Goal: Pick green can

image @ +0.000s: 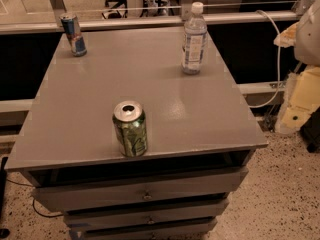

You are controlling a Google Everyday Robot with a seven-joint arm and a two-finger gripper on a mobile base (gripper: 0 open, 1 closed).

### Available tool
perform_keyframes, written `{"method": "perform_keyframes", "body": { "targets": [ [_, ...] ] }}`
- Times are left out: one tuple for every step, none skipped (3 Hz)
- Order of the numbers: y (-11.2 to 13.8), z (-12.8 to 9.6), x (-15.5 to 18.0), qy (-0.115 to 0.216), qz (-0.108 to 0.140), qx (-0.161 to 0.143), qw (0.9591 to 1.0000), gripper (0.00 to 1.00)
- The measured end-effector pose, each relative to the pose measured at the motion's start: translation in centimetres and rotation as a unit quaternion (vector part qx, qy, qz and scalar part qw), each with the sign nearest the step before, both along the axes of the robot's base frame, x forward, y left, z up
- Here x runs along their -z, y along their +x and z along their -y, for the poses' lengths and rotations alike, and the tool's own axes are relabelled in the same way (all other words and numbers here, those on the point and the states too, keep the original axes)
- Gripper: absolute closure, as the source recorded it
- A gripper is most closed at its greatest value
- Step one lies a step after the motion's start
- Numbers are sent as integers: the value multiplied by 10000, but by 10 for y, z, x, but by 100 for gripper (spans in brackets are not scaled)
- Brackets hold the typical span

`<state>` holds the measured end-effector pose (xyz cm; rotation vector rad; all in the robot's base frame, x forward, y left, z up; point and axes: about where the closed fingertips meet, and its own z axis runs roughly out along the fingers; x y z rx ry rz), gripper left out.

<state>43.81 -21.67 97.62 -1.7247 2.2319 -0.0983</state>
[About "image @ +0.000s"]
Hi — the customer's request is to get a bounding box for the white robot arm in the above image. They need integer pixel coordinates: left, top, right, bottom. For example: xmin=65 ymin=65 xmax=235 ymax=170
xmin=294 ymin=0 xmax=320 ymax=66

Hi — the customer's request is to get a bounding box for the white cable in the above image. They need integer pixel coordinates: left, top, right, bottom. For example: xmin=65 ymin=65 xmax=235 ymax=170
xmin=249 ymin=9 xmax=283 ymax=109

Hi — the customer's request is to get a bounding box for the clear plastic water bottle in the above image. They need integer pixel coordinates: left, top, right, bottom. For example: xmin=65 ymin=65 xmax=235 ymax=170
xmin=181 ymin=2 xmax=207 ymax=75

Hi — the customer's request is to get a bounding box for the green soda can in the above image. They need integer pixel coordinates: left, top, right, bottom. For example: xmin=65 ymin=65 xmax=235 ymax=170
xmin=112 ymin=100 xmax=148 ymax=157

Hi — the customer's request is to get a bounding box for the black floor cable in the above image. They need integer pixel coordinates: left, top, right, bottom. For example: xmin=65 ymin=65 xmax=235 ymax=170
xmin=5 ymin=178 xmax=64 ymax=219

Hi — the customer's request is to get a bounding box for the grey drawer cabinet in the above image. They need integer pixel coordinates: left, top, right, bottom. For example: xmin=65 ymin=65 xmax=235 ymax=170
xmin=4 ymin=26 xmax=269 ymax=240

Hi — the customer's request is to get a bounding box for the bottom grey drawer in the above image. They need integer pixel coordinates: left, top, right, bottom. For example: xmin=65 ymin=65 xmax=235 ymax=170
xmin=72 ymin=217 xmax=217 ymax=240

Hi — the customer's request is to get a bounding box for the black stand at left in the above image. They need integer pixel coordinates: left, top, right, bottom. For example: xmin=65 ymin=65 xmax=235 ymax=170
xmin=0 ymin=157 xmax=10 ymax=240

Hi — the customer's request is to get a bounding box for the middle grey drawer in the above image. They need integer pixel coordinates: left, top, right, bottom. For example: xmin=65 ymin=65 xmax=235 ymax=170
xmin=64 ymin=196 xmax=229 ymax=231

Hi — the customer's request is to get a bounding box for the grey drawer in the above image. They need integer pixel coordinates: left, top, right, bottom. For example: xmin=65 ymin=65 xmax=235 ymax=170
xmin=64 ymin=196 xmax=229 ymax=231
xmin=72 ymin=217 xmax=217 ymax=240
xmin=32 ymin=166 xmax=248 ymax=212

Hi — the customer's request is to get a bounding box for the top grey drawer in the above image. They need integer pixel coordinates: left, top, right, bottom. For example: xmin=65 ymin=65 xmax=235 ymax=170
xmin=32 ymin=166 xmax=248 ymax=212

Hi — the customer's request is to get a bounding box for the blue silver energy drink can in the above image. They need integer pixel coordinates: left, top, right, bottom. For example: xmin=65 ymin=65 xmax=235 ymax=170
xmin=60 ymin=13 xmax=87 ymax=57

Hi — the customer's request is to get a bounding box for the upper metal rail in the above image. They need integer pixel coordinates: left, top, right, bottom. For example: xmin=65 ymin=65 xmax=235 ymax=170
xmin=0 ymin=11 xmax=300 ymax=35

